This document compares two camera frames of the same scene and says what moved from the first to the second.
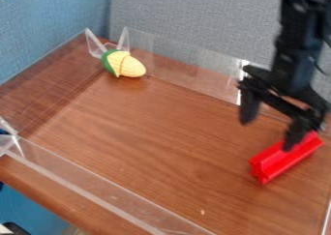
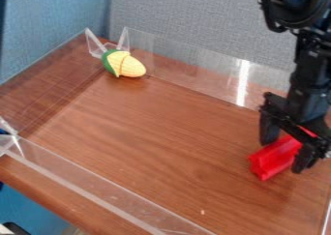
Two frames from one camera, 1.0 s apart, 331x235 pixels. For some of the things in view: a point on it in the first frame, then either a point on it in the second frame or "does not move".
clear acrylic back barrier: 194,69 does not move
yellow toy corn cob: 123,64 does not move
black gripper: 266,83 → 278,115
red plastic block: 269,162 does not move
